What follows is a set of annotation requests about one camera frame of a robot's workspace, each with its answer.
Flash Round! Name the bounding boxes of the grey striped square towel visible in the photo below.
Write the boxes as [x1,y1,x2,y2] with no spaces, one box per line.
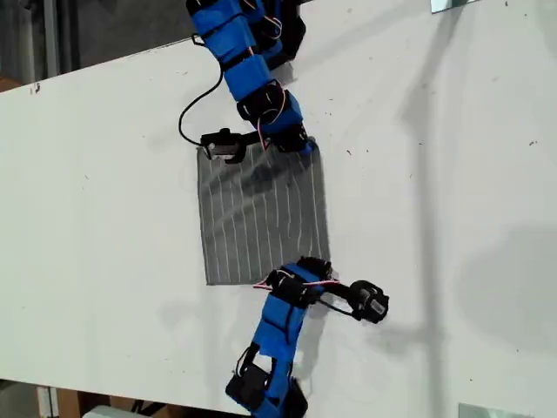
[195,141,333,288]

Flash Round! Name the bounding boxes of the white plastic container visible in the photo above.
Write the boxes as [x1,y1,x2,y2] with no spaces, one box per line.
[80,404,134,418]

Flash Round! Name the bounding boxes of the grey metal bar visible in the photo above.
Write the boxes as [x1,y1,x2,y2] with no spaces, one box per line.
[42,0,60,82]

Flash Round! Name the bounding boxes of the arm red white wire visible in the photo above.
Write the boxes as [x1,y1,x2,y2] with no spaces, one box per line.
[252,268,341,292]
[255,85,289,152]

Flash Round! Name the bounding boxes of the camera black stalk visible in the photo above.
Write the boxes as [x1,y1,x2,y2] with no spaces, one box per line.
[311,281,356,302]

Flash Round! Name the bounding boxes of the camera black cable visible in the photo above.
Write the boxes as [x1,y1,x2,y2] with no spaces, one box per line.
[317,296,363,321]
[178,32,225,146]

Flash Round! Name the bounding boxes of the arm camera box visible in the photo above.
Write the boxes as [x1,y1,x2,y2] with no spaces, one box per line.
[346,280,390,325]
[198,127,245,165]

